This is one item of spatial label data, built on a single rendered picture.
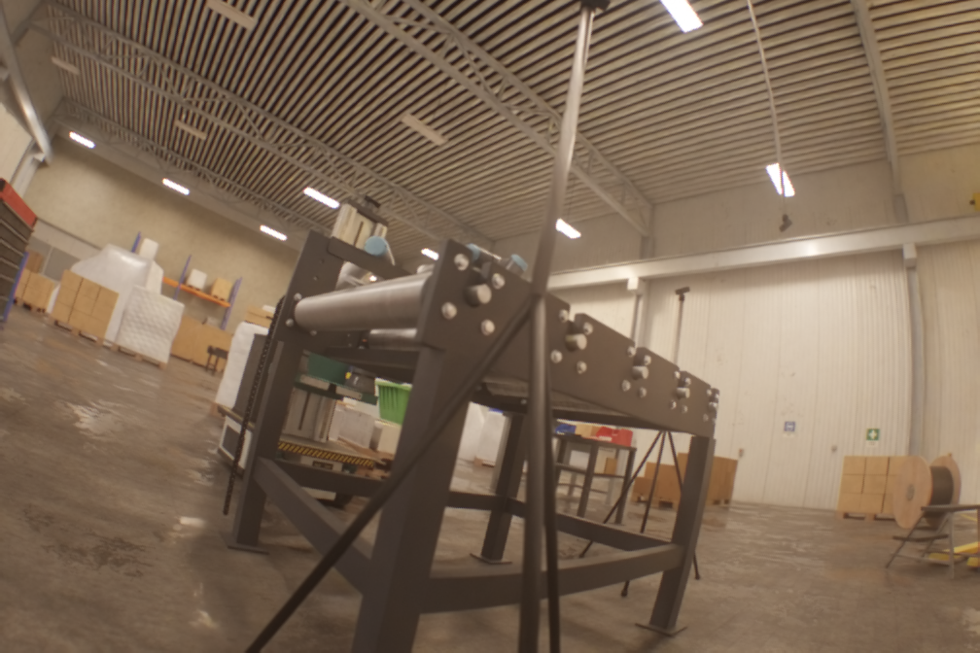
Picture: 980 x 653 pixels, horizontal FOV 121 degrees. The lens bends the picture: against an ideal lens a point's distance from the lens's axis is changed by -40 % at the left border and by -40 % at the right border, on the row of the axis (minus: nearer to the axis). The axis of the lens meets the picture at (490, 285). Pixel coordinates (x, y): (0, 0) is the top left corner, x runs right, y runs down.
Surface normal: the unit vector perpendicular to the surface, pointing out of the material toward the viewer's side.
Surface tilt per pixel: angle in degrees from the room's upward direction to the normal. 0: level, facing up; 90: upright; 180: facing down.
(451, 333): 90
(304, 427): 90
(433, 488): 90
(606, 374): 90
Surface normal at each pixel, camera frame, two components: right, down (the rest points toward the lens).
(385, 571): -0.72, -0.36
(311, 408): 0.76, -0.04
